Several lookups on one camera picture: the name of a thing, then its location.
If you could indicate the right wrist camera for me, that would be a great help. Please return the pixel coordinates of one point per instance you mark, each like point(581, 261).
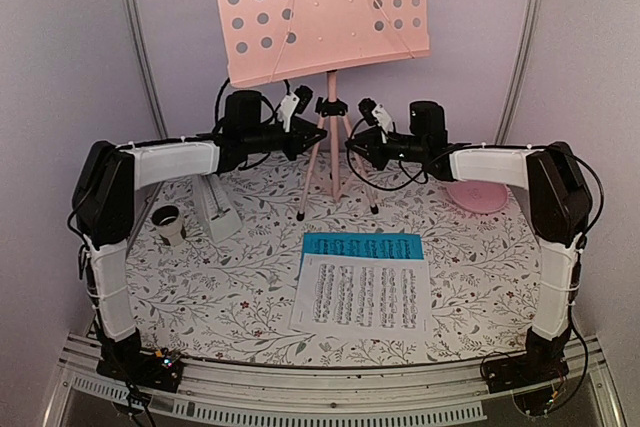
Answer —
point(376, 116)

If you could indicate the white sheet music page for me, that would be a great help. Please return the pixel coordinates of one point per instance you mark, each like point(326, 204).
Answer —
point(363, 298)

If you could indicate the right aluminium frame post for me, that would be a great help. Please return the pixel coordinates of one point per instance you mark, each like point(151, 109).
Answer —
point(516, 82)

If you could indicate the blue sheet music page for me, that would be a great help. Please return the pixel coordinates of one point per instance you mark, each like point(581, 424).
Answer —
point(364, 245)

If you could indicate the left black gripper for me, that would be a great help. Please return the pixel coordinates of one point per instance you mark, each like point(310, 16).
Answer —
point(297, 133)

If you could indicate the white paper cup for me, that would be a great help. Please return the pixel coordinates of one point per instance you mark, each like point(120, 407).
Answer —
point(169, 224)

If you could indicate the pink music stand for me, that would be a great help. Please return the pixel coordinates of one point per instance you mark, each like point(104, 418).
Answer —
point(272, 40)

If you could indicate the aluminium frame post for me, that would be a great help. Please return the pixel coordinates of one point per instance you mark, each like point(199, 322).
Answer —
point(516, 82)
point(132, 14)

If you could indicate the white metronome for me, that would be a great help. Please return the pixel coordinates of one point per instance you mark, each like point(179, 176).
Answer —
point(215, 212)

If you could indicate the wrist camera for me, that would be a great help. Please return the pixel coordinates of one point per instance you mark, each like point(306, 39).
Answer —
point(376, 116)
point(292, 104)

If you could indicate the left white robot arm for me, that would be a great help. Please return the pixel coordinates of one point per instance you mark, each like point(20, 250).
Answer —
point(103, 203)

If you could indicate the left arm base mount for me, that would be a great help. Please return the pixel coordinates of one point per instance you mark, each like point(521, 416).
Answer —
point(125, 361)

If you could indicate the pink plate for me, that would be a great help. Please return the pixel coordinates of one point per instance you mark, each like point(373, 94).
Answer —
point(477, 196)

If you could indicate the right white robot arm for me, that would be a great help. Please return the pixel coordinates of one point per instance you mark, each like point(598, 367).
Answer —
point(559, 199)

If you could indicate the left aluminium frame post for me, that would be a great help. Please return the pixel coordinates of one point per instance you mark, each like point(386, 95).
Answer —
point(132, 14)

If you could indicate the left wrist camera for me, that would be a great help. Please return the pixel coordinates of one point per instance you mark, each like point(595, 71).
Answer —
point(292, 104)

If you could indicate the floral table mat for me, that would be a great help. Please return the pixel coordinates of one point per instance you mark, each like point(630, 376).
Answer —
point(232, 300)

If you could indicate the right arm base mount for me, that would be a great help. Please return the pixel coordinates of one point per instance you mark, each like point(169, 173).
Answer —
point(538, 364)

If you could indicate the aluminium front rail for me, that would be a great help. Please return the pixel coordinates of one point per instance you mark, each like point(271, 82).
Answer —
point(231, 394)

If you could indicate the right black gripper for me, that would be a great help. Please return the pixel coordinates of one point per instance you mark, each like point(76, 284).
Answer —
point(373, 138)

